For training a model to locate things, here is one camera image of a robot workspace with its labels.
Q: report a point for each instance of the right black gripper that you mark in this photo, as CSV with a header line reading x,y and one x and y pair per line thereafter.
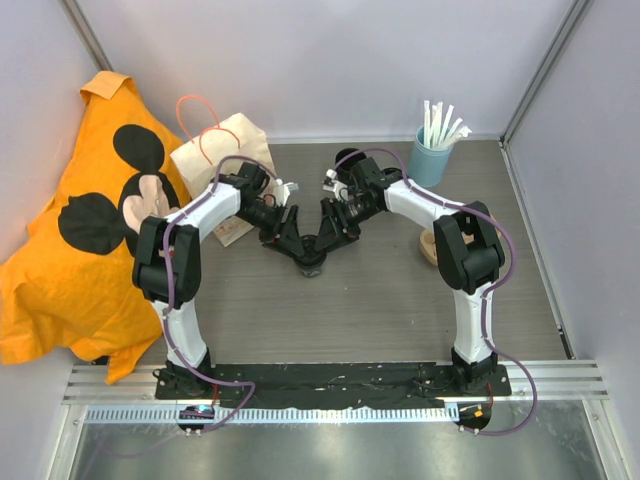
x,y
330,231

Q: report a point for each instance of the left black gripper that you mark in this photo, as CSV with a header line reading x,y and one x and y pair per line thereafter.
x,y
289,239

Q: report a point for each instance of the black cup lid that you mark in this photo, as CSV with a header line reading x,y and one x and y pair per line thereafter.
x,y
312,256

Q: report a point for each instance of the dark coffee cup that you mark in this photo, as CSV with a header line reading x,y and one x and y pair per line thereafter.
x,y
309,269

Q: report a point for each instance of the white paper takeout bag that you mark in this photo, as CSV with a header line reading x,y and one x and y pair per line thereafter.
x,y
198,158

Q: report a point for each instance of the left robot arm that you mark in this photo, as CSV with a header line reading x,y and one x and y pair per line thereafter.
x,y
168,267

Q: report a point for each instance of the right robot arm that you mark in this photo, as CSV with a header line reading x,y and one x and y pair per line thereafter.
x,y
472,358

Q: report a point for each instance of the lidded black coffee cup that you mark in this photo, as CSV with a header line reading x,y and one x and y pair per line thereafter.
x,y
392,173

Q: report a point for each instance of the bottom pulp cup carrier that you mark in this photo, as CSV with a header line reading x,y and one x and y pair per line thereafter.
x,y
427,247

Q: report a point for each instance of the light blue straw holder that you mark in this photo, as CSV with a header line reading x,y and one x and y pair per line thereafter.
x,y
426,166

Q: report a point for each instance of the orange mickey mouse bag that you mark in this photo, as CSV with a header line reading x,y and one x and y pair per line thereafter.
x,y
71,284

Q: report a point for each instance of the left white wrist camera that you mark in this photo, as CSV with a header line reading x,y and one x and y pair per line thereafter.
x,y
282,191

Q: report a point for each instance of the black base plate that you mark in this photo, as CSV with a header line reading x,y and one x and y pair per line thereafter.
x,y
329,386

